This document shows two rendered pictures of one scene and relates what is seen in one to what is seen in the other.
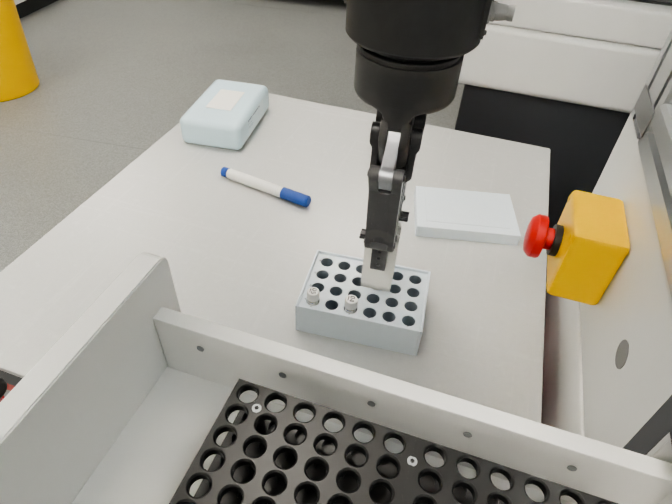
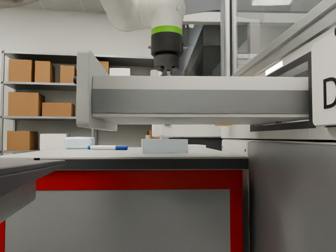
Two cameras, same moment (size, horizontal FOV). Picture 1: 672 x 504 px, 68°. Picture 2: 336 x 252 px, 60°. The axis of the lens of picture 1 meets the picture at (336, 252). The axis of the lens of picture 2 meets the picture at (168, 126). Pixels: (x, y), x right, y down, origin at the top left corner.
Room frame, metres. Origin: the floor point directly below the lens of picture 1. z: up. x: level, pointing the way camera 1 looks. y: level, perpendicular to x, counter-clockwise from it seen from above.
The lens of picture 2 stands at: (-0.45, 0.22, 0.80)
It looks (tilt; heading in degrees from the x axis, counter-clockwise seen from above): 2 degrees up; 342
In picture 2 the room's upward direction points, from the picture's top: straight up
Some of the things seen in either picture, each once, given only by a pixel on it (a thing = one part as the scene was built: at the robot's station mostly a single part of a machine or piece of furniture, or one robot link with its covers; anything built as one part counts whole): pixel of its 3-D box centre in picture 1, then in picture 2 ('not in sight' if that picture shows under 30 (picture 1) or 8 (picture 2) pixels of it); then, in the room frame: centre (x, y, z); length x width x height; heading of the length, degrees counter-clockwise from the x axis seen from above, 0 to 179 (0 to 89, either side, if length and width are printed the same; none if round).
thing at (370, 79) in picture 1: (402, 103); (166, 72); (0.36, -0.04, 0.99); 0.08 x 0.07 x 0.09; 169
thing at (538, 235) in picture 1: (542, 237); not in sight; (0.35, -0.19, 0.88); 0.04 x 0.03 x 0.04; 164
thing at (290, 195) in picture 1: (264, 186); (107, 147); (0.55, 0.10, 0.77); 0.14 x 0.02 x 0.02; 64
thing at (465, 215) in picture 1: (464, 214); (184, 147); (0.52, -0.16, 0.77); 0.13 x 0.09 x 0.02; 87
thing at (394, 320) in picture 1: (364, 300); (163, 145); (0.35, -0.03, 0.78); 0.12 x 0.08 x 0.04; 79
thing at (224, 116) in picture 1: (227, 112); (80, 142); (0.73, 0.19, 0.78); 0.15 x 0.10 x 0.04; 171
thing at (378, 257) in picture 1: (379, 253); not in sight; (0.33, -0.04, 0.86); 0.03 x 0.01 x 0.05; 169
